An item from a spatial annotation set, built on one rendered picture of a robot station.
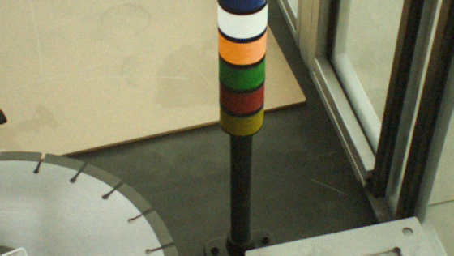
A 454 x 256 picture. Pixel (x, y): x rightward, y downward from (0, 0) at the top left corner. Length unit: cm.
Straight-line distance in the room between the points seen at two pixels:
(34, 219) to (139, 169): 32
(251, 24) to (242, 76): 6
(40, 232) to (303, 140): 45
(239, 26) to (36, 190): 26
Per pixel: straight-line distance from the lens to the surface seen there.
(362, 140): 113
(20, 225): 85
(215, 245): 106
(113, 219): 84
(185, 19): 135
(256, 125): 88
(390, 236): 90
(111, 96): 124
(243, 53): 80
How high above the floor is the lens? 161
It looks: 47 degrees down
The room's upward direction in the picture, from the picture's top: 1 degrees counter-clockwise
